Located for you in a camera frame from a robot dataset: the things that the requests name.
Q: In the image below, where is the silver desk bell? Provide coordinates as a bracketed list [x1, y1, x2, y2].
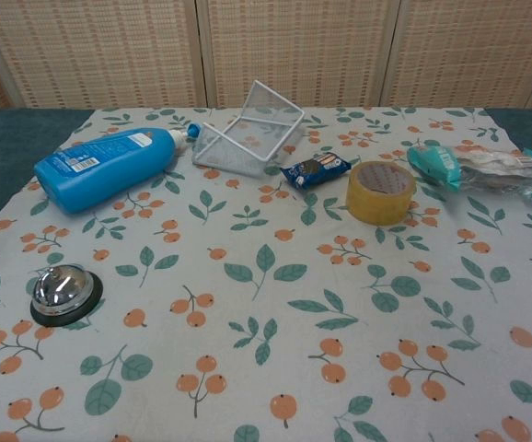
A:
[29, 265, 104, 329]

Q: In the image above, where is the woven bamboo folding screen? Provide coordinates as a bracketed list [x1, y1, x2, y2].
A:
[0, 0, 532, 114]

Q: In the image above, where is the blue plastic pump bottle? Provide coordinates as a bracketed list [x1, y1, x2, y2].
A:
[33, 122, 202, 215]

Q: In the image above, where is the blue cookie snack packet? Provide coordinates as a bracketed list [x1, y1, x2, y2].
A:
[279, 152, 353, 191]

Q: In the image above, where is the teal clear snack bag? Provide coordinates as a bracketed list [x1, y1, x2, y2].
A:
[406, 142, 532, 203]

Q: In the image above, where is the yellow packing tape roll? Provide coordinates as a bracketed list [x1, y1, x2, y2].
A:
[344, 160, 418, 227]

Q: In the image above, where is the white wire mesh rack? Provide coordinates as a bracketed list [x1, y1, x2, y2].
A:
[191, 79, 305, 167]

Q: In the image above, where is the floral fruit print tablecloth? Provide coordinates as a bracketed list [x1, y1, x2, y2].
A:
[0, 107, 532, 442]

